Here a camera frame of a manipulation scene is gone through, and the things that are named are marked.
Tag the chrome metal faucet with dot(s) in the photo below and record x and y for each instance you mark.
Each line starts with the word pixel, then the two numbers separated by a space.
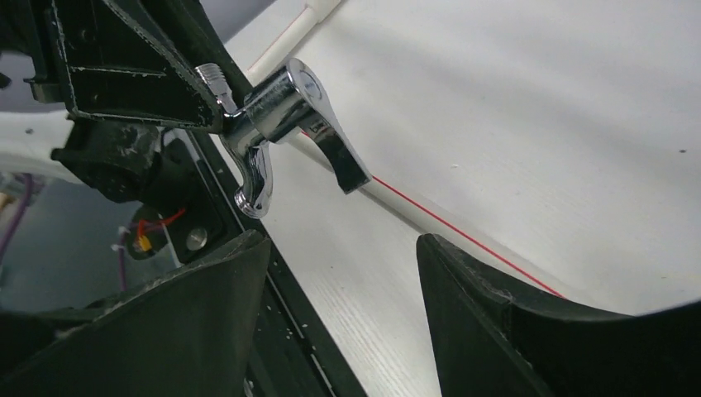
pixel 289 100

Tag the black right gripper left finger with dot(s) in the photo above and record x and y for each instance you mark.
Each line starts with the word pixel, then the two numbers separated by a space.
pixel 137 323

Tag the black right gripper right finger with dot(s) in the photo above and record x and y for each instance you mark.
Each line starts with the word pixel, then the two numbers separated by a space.
pixel 495 335

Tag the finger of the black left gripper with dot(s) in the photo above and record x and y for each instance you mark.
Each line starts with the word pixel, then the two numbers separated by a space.
pixel 115 63

